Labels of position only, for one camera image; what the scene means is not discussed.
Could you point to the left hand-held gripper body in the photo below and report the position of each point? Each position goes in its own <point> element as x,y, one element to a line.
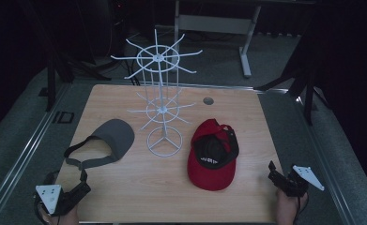
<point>49,195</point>

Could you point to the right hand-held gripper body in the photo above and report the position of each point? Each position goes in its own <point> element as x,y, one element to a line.
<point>297,184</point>

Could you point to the grey sun visor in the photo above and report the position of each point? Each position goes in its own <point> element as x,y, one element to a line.
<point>117,136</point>

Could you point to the red baseball cap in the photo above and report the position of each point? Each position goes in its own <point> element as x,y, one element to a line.
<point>211,176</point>

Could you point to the person's right hand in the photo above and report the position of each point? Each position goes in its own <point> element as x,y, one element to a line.
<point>286,209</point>

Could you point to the person's left hand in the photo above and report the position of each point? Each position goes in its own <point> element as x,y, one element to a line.
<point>67,218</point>

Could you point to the black tripod stand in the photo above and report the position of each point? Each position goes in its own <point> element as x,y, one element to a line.
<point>51,81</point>
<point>308,93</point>

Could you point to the grey round table grommet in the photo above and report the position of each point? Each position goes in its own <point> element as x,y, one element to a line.
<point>208,101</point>

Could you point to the metal floor rail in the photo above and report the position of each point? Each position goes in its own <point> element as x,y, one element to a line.
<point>325,162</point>
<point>21,156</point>

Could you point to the black rectangular bracket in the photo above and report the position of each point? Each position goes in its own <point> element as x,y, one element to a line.
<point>66,117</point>

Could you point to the white metal desk frame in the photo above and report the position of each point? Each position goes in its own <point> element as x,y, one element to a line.
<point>217,24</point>

